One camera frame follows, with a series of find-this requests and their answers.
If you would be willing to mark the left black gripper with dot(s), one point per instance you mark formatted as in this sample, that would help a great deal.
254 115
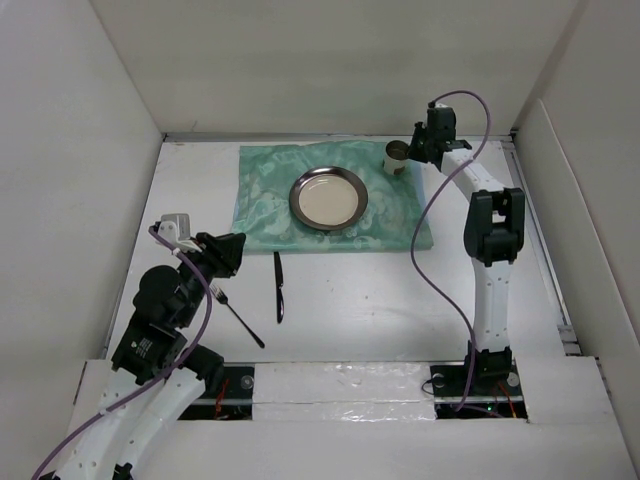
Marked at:
227 262

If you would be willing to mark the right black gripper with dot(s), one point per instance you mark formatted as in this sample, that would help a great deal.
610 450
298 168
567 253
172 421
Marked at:
414 153

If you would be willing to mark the stainless steel cup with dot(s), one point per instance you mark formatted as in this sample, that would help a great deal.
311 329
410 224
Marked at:
396 158

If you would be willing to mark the green patterned cloth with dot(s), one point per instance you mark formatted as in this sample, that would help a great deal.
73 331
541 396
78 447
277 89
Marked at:
267 174

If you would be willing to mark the stainless steel plate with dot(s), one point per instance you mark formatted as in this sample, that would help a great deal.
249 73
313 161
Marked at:
328 198

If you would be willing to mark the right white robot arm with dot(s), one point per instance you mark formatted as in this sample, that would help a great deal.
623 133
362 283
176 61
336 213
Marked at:
493 236

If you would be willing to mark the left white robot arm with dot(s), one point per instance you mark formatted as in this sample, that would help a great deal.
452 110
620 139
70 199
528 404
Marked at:
156 373

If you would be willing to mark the dark metal fork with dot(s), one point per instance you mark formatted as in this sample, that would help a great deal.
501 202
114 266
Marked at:
222 299

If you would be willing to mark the black table knife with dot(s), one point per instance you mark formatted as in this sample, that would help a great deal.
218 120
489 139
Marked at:
279 282

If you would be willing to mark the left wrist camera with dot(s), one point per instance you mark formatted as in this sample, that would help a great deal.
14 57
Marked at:
174 229

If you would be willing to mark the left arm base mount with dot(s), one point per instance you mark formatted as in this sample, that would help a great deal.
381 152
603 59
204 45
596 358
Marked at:
233 401

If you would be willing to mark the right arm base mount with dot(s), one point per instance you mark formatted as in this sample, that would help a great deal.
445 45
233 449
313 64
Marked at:
488 398

